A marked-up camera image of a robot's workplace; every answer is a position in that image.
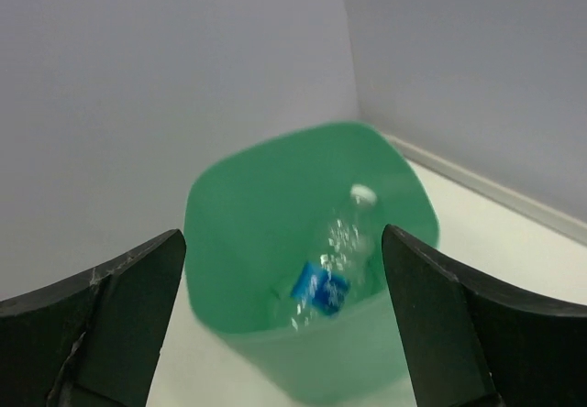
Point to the aluminium table frame rail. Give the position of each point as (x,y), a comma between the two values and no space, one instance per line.
(547,216)

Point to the green plastic bin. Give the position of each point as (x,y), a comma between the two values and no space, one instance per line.
(254,219)

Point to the blue label water bottle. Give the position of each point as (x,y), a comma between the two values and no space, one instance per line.
(335,275)

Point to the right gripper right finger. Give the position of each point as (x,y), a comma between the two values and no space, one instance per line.
(470,339)

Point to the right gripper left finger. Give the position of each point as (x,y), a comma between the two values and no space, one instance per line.
(95,338)

